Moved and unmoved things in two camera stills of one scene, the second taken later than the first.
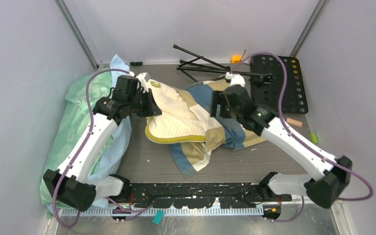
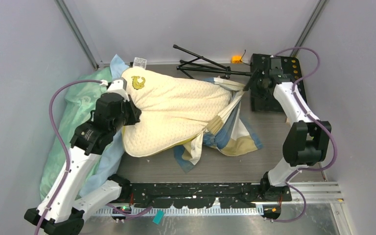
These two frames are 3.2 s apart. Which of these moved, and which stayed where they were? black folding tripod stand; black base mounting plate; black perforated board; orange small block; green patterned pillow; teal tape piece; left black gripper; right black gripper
Moved: left black gripper; right black gripper
Stayed: green patterned pillow; black base mounting plate; black folding tripod stand; teal tape piece; black perforated board; orange small block
